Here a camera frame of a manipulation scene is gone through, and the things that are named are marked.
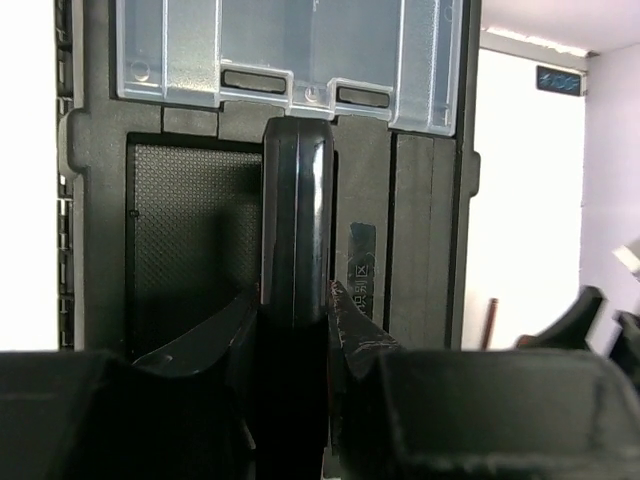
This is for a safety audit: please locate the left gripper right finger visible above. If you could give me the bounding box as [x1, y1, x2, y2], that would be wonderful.
[328, 280, 403, 450]

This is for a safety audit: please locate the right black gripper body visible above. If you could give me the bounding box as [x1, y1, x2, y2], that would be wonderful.
[515, 286, 639, 392]

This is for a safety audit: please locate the brown hex key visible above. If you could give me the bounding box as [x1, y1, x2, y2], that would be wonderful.
[480, 298, 499, 351]

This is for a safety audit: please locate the black plastic toolbox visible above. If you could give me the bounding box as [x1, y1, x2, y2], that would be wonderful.
[52, 1, 481, 358]

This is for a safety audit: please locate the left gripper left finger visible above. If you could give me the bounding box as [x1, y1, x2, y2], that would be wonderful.
[133, 287, 258, 450]

